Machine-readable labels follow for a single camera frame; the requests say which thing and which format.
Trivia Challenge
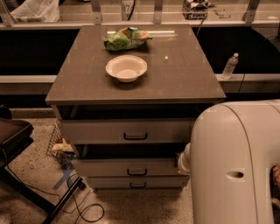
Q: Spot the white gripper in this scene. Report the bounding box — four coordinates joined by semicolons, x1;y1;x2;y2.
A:
177;143;191;175

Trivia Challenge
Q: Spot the grey drawer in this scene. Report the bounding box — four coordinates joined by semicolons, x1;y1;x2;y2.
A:
73;143;186;178
86;175;189;190
58;118;194;144

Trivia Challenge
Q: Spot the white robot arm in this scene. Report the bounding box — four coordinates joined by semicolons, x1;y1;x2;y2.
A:
178;100;280;224

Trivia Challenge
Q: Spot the grey drawer cabinet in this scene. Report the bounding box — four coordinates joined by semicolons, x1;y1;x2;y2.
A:
45;24;227;191

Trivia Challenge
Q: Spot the white paper bowl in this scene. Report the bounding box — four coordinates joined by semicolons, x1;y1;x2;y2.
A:
106;55;147;82

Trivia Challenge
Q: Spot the clear plastic water bottle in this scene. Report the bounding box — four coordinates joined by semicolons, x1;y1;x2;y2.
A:
221;52;239;80

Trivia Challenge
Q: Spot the green chip bag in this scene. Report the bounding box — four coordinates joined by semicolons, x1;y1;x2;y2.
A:
103;27;153;51

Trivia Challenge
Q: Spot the box on back shelf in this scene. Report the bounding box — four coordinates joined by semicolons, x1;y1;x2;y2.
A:
182;0;209;20

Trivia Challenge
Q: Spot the black cart left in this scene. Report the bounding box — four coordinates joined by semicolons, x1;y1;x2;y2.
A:
0;105;82;224

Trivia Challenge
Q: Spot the white plastic bag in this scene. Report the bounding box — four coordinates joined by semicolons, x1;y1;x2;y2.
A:
10;0;60;23

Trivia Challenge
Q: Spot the wire basket with snacks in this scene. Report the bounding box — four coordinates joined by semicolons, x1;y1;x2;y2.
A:
46;123;75;169

